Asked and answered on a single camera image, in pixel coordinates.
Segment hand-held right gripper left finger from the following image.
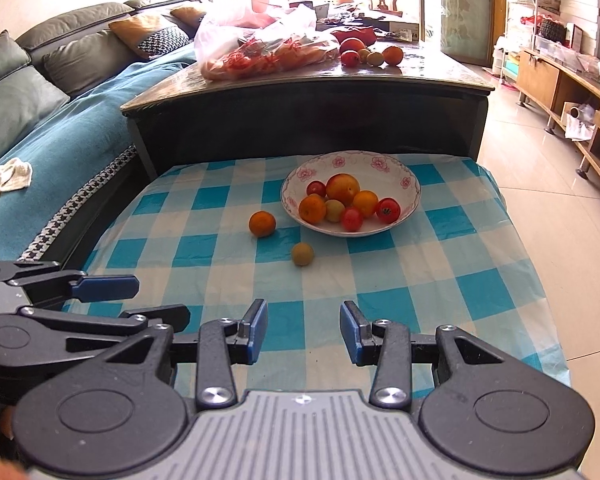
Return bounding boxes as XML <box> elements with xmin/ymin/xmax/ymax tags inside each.
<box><xmin>97</xmin><ymin>298</ymin><xmax>270</xmax><ymax>410</ymax></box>

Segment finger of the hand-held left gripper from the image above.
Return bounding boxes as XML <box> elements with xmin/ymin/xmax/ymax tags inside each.
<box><xmin>0</xmin><ymin>260</ymin><xmax>141</xmax><ymax>309</ymax></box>
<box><xmin>24</xmin><ymin>304</ymin><xmax>191</xmax><ymax>361</ymax></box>

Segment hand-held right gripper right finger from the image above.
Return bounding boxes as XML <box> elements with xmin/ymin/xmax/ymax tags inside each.
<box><xmin>339</xmin><ymin>300</ymin><xmax>506</xmax><ymax>408</ymax></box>

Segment white floral plate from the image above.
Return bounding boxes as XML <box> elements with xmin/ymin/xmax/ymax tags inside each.
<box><xmin>280</xmin><ymin>151</ymin><xmax>423</xmax><ymax>238</ymax></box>

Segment blue white checkered tablecloth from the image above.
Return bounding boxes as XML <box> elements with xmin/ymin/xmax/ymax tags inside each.
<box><xmin>62</xmin><ymin>152</ymin><xmax>571</xmax><ymax>401</ymax></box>

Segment blue sofa blanket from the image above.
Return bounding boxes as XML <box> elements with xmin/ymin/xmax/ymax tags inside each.
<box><xmin>0</xmin><ymin>47</ymin><xmax>199</xmax><ymax>262</ymax></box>

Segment white towel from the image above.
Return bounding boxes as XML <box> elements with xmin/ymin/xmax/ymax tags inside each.
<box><xmin>0</xmin><ymin>157</ymin><xmax>34</xmax><ymax>219</ymax></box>

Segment grey-green cushion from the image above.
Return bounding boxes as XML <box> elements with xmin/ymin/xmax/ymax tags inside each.
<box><xmin>0</xmin><ymin>30</ymin><xmax>72</xmax><ymax>167</ymax></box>

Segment dark wooden coffee table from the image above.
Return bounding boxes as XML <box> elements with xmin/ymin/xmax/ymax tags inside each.
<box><xmin>120</xmin><ymin>40</ymin><xmax>496</xmax><ymax>181</ymax></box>

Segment grey cushion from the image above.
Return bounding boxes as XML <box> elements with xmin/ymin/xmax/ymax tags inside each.
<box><xmin>42</xmin><ymin>42</ymin><xmax>148</xmax><ymax>97</ymax></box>

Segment mustard houndstooth cushion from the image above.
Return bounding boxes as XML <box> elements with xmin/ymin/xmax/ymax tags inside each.
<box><xmin>109</xmin><ymin>12</ymin><xmax>191</xmax><ymax>59</ymax></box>

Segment grey leather sofa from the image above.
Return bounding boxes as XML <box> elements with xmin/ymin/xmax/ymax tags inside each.
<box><xmin>0</xmin><ymin>0</ymin><xmax>208</xmax><ymax>111</ymax></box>

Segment clear plastic bag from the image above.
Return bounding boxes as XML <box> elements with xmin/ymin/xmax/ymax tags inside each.
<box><xmin>194</xmin><ymin>0</ymin><xmax>342</xmax><ymax>82</ymax></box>

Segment plain mustard cushion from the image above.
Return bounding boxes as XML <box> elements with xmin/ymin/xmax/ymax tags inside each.
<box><xmin>171</xmin><ymin>4</ymin><xmax>209</xmax><ymax>27</ymax></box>

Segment white carton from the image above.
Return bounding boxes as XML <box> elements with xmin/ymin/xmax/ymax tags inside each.
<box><xmin>562</xmin><ymin>101</ymin><xmax>598</xmax><ymax>142</ymax></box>

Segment wooden tv cabinet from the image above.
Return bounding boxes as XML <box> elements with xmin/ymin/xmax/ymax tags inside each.
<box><xmin>515</xmin><ymin>45</ymin><xmax>600</xmax><ymax>202</ymax></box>

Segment white drawer cart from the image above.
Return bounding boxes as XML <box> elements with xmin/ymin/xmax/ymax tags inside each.
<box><xmin>494</xmin><ymin>0</ymin><xmax>537</xmax><ymax>86</ymax></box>

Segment dark wicker basket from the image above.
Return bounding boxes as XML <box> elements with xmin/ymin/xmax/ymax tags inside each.
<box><xmin>537</xmin><ymin>17</ymin><xmax>569</xmax><ymax>44</ymax></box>

